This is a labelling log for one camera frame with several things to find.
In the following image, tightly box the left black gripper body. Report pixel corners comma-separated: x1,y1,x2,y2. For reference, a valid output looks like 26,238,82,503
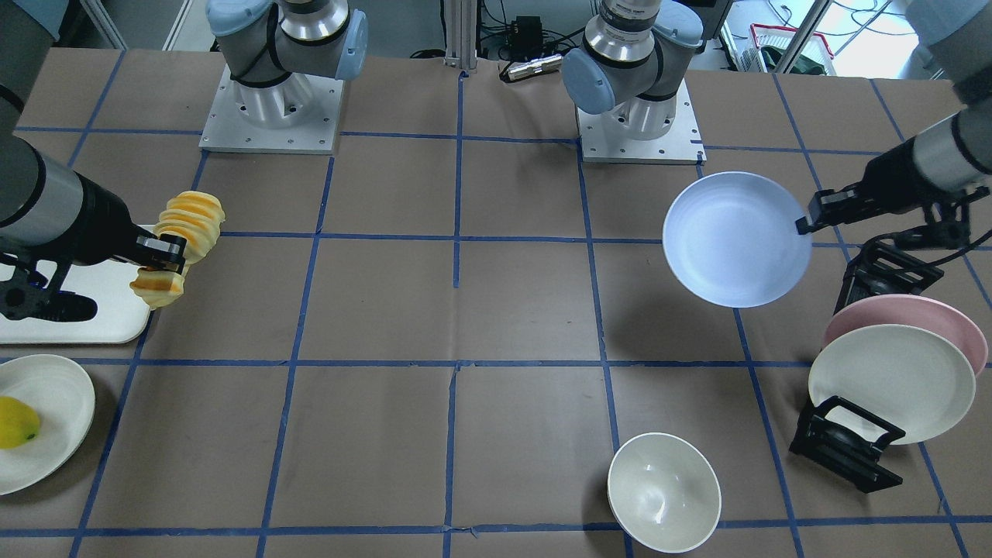
805,139,942,229

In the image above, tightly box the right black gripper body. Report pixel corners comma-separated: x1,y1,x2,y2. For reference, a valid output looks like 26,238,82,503
77,174,187,272

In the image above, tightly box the blue plate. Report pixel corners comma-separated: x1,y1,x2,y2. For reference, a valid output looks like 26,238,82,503
662,172,814,308

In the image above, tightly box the striped bread loaf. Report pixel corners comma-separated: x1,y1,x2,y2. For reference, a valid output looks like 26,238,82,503
129,191,226,310

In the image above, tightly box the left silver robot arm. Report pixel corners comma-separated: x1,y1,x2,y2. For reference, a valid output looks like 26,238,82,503
561,1,990,248

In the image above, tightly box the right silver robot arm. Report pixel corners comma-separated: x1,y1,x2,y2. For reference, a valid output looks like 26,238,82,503
1,1,369,271

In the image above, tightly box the pink plate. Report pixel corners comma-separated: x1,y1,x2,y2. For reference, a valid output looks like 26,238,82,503
821,294,989,377

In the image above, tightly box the white plate with lemon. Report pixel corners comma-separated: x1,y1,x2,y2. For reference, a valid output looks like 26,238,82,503
1,354,95,495

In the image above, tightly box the cream plate in rack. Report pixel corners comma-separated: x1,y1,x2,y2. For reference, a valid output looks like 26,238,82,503
808,324,977,445

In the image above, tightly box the black dish rack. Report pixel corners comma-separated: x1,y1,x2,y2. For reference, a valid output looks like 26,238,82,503
789,236,945,494

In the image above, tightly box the white rectangular tray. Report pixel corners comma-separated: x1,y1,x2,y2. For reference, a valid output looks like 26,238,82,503
1,219,151,345

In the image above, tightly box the yellow lemon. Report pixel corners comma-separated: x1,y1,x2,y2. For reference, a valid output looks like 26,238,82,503
1,396,40,450

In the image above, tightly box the cream bowl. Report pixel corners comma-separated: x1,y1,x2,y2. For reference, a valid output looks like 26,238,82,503
606,433,723,553

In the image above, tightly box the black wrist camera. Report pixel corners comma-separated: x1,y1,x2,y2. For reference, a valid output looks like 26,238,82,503
1,253,97,322

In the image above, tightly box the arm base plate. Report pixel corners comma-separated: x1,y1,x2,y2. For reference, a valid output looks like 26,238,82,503
198,68,346,156
575,80,708,165

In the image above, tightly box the aluminium frame post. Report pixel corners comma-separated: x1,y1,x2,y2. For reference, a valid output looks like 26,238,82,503
442,0,479,75

